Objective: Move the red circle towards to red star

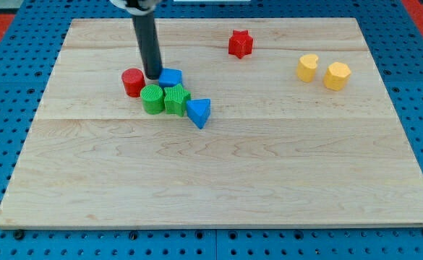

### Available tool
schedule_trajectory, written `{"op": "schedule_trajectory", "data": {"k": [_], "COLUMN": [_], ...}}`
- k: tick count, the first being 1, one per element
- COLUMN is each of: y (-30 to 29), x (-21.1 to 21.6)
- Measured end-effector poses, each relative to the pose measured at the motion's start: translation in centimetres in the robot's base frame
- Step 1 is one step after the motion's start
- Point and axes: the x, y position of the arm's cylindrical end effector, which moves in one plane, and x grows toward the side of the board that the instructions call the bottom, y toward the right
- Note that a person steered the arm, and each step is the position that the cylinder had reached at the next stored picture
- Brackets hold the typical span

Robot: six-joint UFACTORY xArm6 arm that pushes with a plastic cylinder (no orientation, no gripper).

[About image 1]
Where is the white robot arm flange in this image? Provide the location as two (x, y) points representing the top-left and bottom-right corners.
(109, 0), (161, 16)

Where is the green star block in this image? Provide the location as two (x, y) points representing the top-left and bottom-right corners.
(163, 83), (191, 117)

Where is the red star block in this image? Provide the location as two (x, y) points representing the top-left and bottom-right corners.
(228, 30), (254, 59)

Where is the blue triangle block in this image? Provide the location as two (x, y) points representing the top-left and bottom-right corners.
(186, 99), (211, 129)

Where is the wooden board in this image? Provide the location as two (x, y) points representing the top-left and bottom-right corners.
(0, 18), (423, 230)

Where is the green cylinder block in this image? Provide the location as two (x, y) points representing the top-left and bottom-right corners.
(140, 84), (165, 114)

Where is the blue cube block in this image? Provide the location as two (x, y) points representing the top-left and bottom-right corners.
(158, 68), (182, 88)

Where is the red cylinder block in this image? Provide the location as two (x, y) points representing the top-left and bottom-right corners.
(121, 68), (145, 98)

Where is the yellow heart block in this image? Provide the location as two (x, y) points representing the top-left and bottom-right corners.
(296, 53), (319, 82)

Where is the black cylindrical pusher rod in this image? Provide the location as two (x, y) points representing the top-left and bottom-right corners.
(132, 12), (163, 79)

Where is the yellow hexagon block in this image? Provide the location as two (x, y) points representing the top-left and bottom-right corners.
(323, 62), (351, 91)

